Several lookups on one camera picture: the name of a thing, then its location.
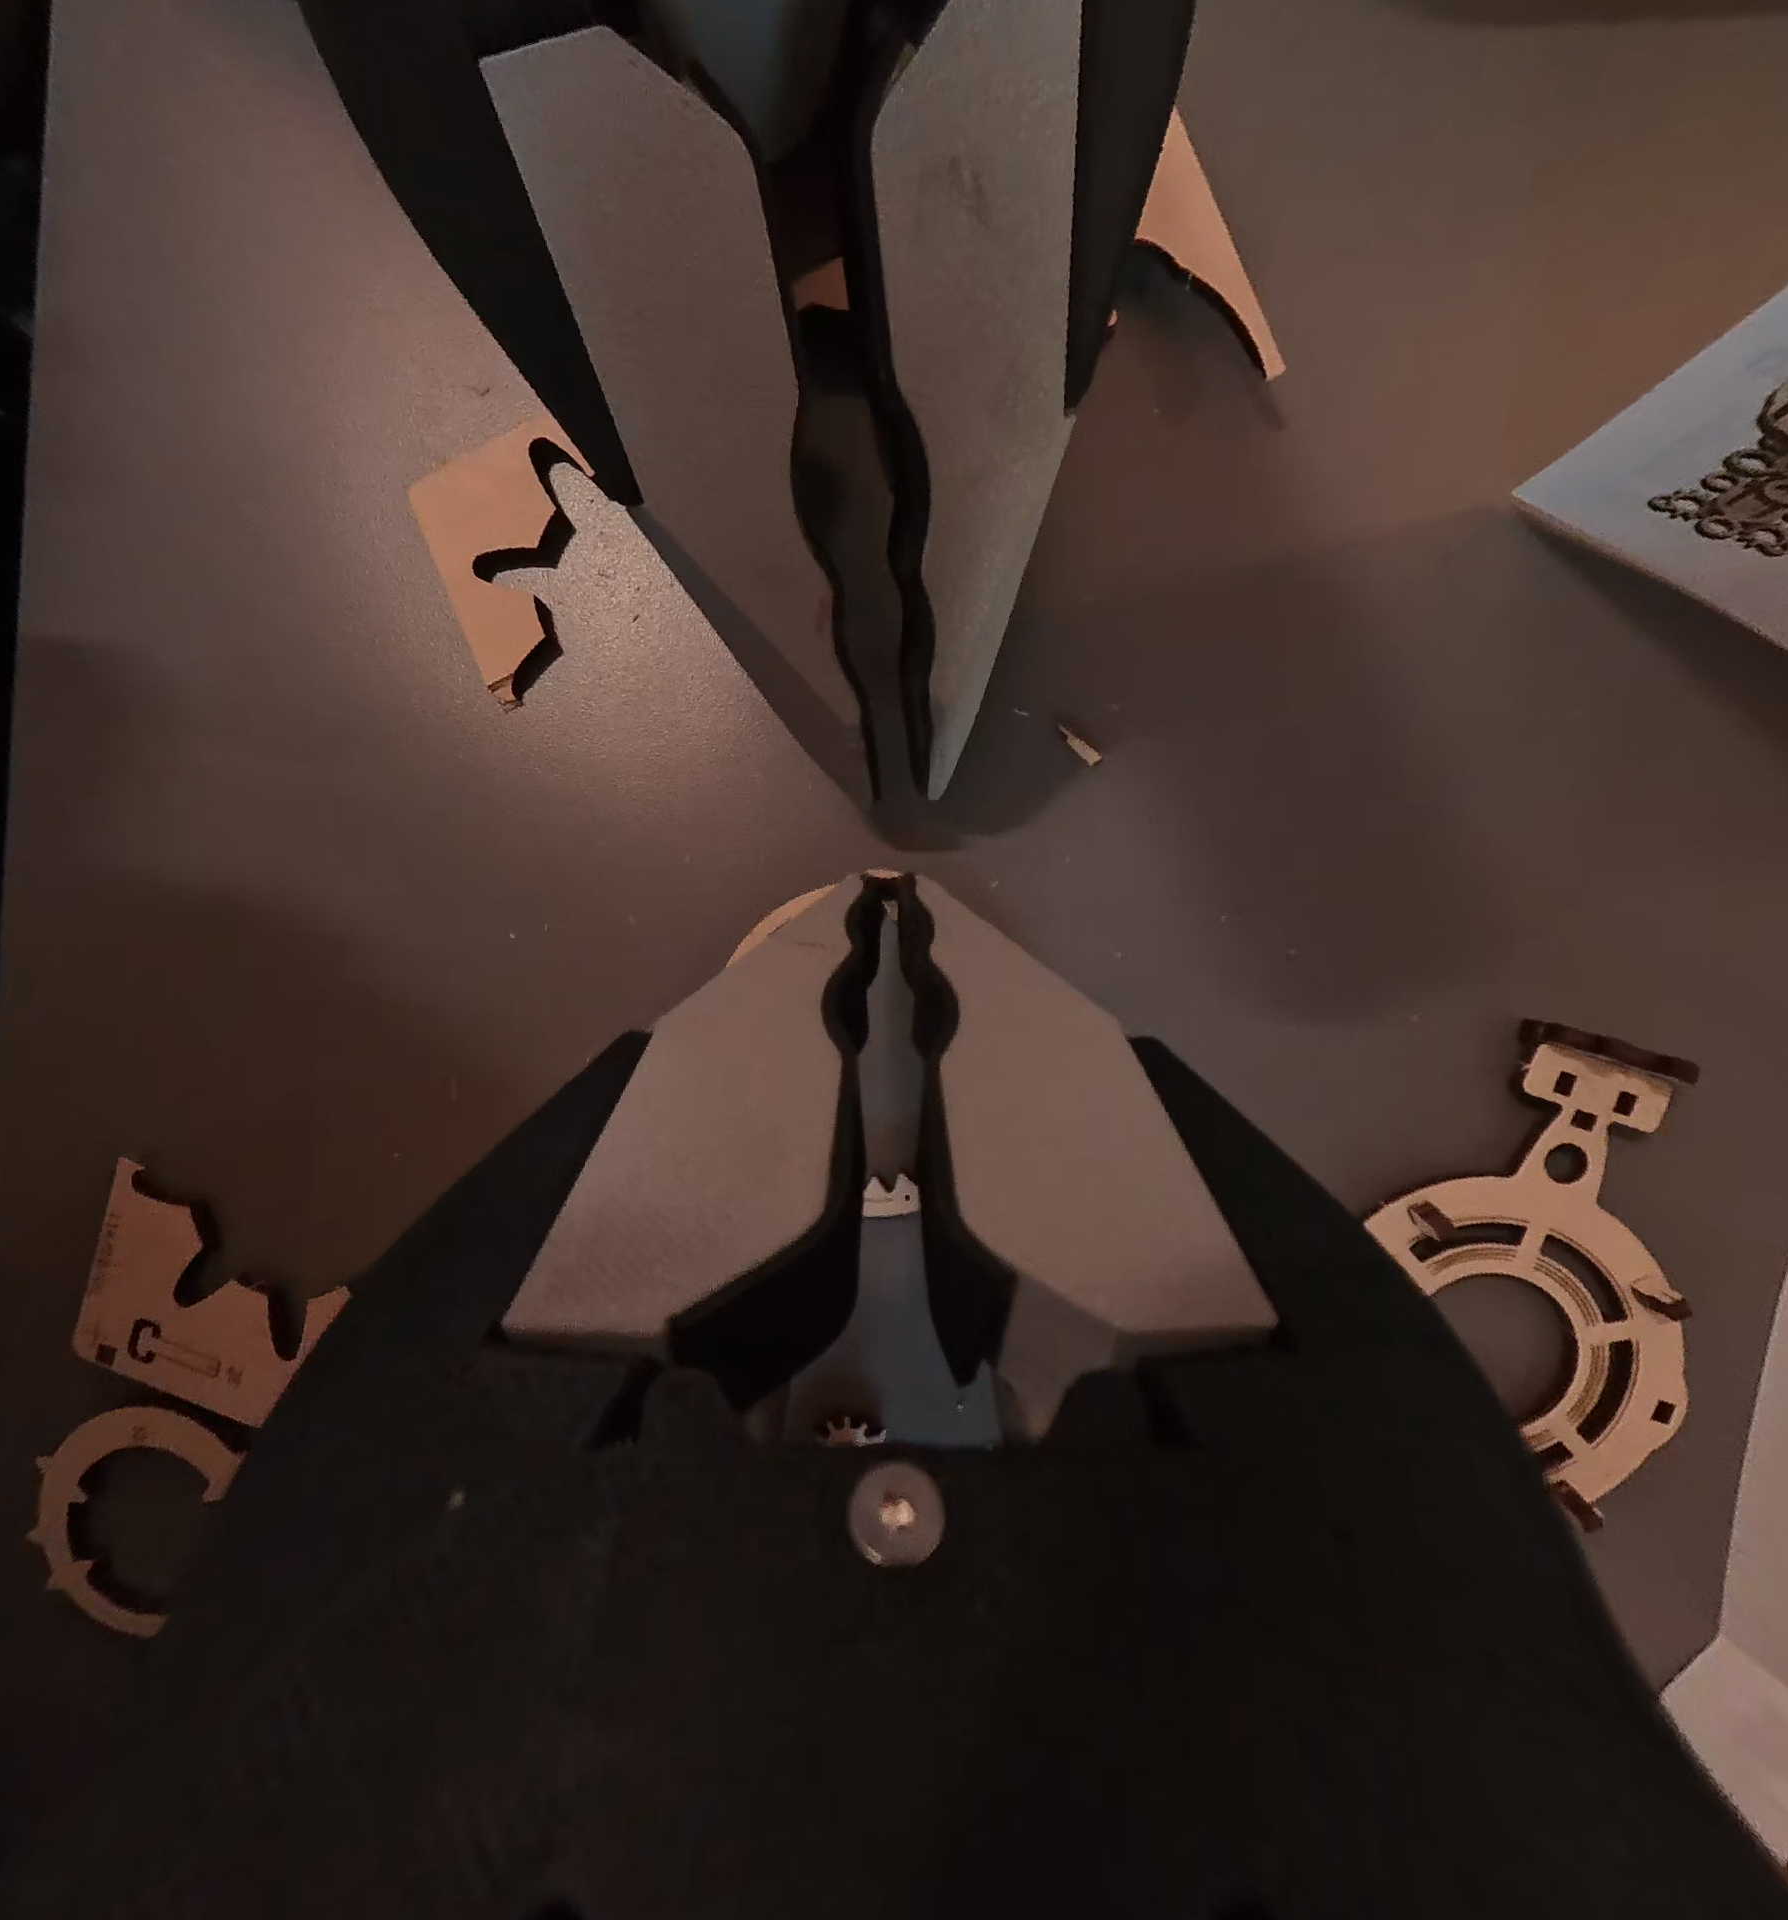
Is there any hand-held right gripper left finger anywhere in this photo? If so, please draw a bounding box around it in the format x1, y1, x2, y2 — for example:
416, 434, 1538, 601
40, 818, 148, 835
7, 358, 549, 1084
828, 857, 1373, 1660
500, 874, 887, 1410

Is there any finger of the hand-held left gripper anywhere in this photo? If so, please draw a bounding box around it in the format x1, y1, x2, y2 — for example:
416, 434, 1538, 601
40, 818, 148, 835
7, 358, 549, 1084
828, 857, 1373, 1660
863, 0, 1092, 808
478, 31, 887, 800

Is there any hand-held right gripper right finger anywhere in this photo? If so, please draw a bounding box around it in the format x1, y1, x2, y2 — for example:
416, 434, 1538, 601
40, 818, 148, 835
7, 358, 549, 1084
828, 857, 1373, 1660
891, 874, 1281, 1388

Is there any wooden inner-toothed ring gear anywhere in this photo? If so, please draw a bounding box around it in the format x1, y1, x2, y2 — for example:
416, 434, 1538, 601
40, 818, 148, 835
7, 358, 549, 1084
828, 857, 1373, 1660
729, 867, 927, 1230

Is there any wooden offcut with curved cutout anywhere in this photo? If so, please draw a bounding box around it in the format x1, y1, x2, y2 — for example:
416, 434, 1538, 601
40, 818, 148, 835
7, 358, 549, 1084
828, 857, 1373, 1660
1131, 107, 1289, 386

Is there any wooden offcut with jagged cutout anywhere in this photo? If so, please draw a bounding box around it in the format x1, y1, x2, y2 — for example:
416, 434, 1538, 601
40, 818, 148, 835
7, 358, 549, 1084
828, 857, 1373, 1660
406, 426, 614, 710

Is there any wooden offcut sheet with markings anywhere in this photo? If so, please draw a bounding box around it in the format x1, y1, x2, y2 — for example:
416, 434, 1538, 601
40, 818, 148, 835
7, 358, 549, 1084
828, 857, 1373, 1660
71, 1155, 357, 1429

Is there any instruction booklet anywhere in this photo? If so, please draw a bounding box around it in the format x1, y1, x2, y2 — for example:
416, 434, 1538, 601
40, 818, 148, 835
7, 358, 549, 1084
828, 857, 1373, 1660
1512, 228, 1788, 688

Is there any instruction sheet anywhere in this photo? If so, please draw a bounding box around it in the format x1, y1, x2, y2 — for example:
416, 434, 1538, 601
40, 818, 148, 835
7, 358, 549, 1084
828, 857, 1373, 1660
1658, 983, 1788, 1920

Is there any round wooden frame assembly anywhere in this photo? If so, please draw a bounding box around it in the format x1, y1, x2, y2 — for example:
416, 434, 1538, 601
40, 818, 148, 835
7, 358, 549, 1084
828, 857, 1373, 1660
1363, 1020, 1702, 1534

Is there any wooden spiked ring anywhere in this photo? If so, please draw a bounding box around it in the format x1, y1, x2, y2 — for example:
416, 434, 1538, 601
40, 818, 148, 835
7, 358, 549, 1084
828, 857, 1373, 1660
30, 1402, 252, 1640

